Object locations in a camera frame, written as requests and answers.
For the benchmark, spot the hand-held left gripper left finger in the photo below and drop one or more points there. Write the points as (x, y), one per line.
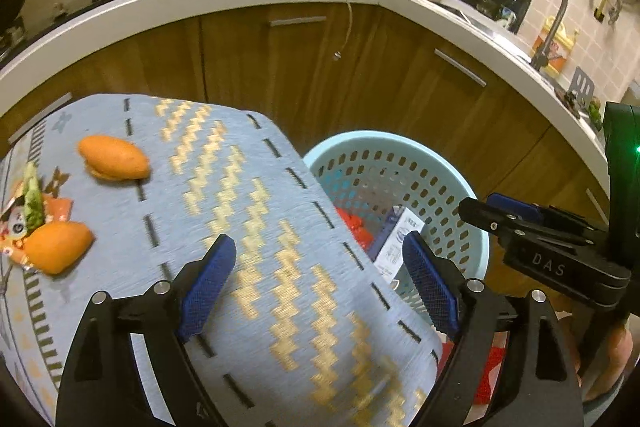
(207, 287)

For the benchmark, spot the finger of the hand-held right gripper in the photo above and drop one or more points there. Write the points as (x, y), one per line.
(550, 264)
(520, 207)

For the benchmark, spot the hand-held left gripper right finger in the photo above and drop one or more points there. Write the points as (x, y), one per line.
(432, 284)

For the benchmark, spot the white milk carton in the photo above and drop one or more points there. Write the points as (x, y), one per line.
(395, 247)

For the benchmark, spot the red plastic bag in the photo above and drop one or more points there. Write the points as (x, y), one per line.
(357, 227)

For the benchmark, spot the light blue plastic basket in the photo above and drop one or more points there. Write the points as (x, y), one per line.
(390, 157)

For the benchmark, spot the person's right hand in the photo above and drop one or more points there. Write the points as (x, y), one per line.
(617, 367)

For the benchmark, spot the blue patterned tablecloth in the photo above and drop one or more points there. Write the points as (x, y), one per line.
(280, 217)

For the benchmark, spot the orange bread bun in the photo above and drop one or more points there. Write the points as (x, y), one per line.
(115, 157)
(57, 249)

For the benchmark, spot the yellow detergent pack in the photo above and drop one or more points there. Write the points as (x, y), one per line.
(560, 52)

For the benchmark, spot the orange snack packet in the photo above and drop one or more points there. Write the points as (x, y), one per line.
(57, 207)

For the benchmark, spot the green vegetable piece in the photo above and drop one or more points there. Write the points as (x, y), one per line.
(34, 202)

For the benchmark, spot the metal sink faucet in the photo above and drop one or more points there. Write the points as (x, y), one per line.
(562, 2)

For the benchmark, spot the wooden kitchen cabinet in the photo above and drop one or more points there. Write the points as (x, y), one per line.
(250, 67)

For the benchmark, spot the black glass gas stove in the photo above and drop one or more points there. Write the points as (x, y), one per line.
(75, 12)

